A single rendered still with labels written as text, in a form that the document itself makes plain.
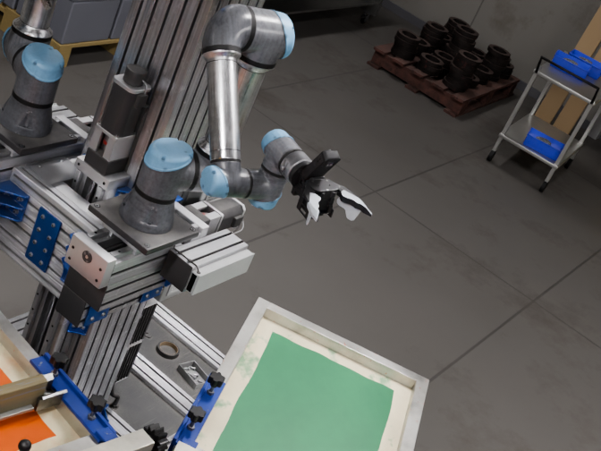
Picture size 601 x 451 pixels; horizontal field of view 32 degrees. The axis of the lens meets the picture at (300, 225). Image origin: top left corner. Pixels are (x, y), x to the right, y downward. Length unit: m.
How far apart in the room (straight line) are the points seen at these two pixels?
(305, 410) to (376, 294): 2.68
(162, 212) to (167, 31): 0.49
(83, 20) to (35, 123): 3.51
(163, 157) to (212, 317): 2.20
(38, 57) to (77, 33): 3.56
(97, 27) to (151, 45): 3.73
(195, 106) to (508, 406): 2.83
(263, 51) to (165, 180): 0.42
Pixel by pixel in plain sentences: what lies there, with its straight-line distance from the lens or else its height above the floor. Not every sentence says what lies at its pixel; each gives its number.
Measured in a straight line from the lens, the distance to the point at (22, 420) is 2.61.
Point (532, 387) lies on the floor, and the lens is 5.59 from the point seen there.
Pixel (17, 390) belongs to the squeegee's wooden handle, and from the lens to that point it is 2.53.
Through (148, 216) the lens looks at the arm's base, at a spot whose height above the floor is 1.30.
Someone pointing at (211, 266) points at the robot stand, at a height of 1.17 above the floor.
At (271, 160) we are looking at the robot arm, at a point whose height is 1.64.
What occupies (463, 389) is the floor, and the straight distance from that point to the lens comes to 5.25.
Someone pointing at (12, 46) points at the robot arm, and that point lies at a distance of 3.14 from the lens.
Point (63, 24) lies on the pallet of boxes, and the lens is 6.49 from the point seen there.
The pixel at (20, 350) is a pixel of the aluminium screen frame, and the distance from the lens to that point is 2.74.
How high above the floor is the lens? 2.72
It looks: 27 degrees down
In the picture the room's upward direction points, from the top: 25 degrees clockwise
